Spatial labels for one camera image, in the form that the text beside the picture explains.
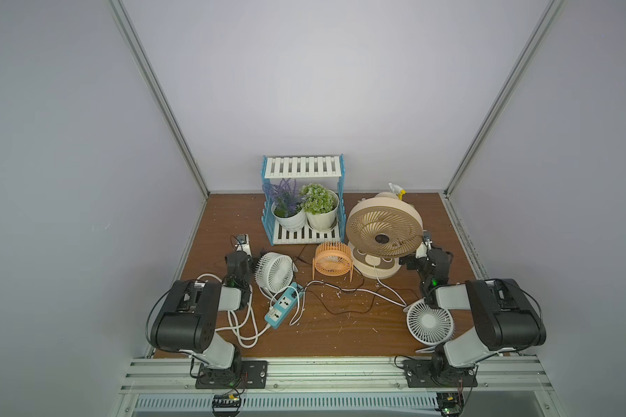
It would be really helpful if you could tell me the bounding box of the small white fan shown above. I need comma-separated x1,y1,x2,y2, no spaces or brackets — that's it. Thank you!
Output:
403,300,455,348
255,252,297,296

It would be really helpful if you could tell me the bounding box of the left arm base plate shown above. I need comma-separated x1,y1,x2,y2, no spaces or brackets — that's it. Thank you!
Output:
191,361,269,389

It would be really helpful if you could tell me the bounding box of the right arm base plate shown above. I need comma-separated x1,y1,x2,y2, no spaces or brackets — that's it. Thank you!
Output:
402,358,477,389

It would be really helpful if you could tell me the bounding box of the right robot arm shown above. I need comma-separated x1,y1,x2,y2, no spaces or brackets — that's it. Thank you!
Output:
399,247,546,380

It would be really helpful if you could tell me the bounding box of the white fan cable with plug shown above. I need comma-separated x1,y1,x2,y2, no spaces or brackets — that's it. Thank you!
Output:
289,280,409,327

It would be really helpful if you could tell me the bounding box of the green plant white pot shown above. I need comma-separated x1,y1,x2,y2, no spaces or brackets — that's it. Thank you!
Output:
301,183,339,231

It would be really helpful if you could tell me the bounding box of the teal power strip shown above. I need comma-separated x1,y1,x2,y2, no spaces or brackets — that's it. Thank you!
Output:
264,283,304,329

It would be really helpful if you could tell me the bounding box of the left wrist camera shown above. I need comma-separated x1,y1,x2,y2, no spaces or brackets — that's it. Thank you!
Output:
232,234,252,256

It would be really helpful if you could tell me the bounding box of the yellow spray bottle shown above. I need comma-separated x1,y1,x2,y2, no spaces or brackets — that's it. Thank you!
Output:
389,182,406,201

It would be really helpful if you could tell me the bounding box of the blue white slatted shelf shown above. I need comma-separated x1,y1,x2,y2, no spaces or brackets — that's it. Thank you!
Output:
261,155,346,246

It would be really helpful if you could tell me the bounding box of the large beige desk fan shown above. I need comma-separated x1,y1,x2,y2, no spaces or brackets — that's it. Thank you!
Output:
345,192,424,280

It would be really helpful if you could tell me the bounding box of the black fan cable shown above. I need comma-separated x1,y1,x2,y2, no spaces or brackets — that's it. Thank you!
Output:
290,243,424,317

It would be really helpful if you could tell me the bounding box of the lavender plant white pot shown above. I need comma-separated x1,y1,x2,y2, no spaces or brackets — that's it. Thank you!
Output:
263,178,306,232

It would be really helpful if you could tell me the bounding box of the white power strip cord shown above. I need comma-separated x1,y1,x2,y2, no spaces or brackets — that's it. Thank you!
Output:
195,273,272,349

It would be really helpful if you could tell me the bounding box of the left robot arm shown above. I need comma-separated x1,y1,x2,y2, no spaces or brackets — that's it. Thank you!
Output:
146,250,254,376

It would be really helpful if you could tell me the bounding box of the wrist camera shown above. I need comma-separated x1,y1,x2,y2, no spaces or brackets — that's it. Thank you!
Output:
232,234,252,256
415,230,432,259

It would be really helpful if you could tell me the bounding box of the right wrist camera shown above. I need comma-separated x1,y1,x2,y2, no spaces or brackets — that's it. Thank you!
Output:
415,230,432,259

